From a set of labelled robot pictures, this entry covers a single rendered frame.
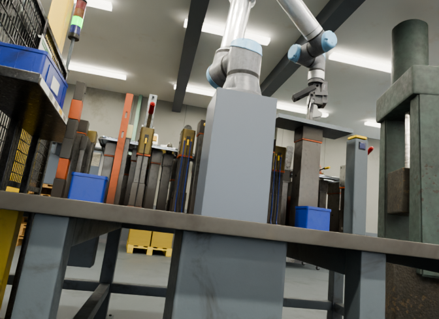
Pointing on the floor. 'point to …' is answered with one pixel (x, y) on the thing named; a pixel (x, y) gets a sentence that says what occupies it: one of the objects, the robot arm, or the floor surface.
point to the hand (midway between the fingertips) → (308, 122)
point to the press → (409, 168)
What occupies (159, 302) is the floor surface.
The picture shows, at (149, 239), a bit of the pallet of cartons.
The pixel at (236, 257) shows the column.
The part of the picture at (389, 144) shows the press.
